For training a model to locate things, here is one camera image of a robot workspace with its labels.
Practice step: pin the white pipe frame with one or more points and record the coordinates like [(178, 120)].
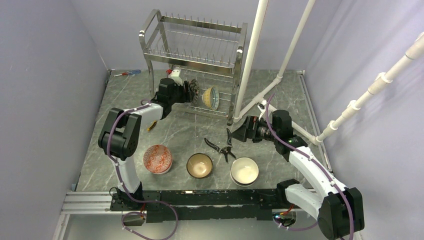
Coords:
[(348, 52)]

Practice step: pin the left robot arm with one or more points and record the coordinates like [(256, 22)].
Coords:
[(119, 136)]

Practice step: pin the red patterned bowl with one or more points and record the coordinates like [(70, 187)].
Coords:
[(157, 159)]

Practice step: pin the yellow teal patterned bowl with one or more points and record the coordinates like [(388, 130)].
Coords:
[(211, 98)]

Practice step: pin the steel dish rack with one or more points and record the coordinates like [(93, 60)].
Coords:
[(208, 51)]

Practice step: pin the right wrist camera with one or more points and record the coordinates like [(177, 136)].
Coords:
[(262, 105)]

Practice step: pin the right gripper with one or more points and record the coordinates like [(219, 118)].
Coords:
[(249, 129)]

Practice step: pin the aluminium rail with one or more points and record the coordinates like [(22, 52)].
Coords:
[(95, 202)]

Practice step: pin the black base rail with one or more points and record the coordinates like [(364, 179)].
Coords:
[(187, 205)]

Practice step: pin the white bowl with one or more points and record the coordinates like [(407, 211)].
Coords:
[(244, 171)]

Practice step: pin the brown floral bowl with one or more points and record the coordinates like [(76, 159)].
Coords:
[(195, 89)]

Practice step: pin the beige dark rimmed bowl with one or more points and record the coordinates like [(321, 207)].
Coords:
[(199, 165)]

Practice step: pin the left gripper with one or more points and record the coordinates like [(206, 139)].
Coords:
[(186, 96)]

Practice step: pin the black pliers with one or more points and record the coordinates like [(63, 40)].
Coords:
[(226, 150)]

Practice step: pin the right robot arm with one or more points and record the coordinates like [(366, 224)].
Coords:
[(337, 209)]

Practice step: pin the yellow handled pliers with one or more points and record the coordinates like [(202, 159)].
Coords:
[(152, 126)]

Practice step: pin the red blue screwdriver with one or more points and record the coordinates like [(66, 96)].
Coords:
[(129, 73)]

